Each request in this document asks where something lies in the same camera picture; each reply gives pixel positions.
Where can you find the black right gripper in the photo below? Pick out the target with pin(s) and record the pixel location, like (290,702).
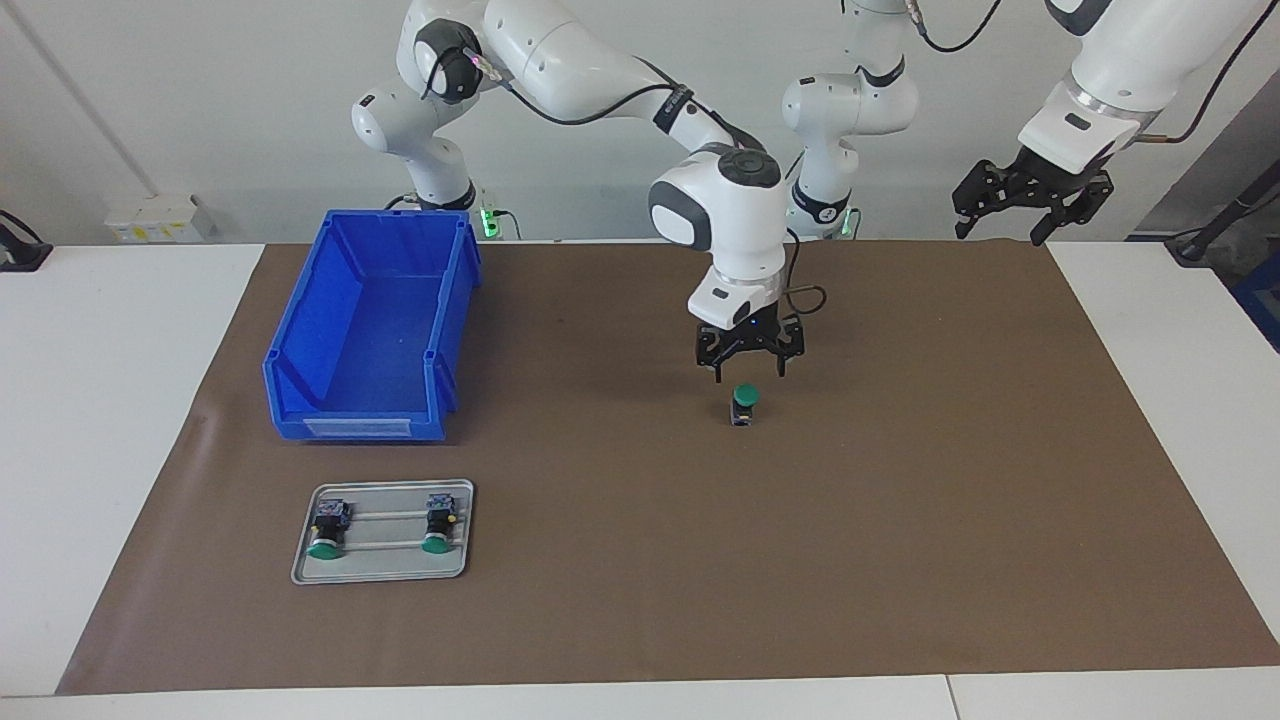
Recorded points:
(745,335)

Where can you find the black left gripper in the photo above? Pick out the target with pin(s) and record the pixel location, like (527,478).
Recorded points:
(1045,178)

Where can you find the green push button switch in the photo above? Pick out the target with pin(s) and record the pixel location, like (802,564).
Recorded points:
(322,548)
(436,543)
(745,396)

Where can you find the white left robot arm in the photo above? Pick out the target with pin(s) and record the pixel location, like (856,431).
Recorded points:
(850,105)

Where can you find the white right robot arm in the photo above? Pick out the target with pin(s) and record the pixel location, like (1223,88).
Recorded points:
(560,60)

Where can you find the brown table mat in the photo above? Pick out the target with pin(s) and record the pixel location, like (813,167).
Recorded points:
(750,520)

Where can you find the black stand pole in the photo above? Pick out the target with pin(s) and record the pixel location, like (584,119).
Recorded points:
(1235,205)

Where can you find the blue crate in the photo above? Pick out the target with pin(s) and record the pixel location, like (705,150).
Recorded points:
(1265,300)

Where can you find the blue plastic storage bin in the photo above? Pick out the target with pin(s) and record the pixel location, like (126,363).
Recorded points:
(370,330)

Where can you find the silver metal tray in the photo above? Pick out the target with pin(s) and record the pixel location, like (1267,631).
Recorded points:
(385,565)

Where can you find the black clamp base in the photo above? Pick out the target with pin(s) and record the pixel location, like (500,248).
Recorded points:
(25,258)

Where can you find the white wall socket box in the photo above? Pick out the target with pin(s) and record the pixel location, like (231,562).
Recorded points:
(150,215)

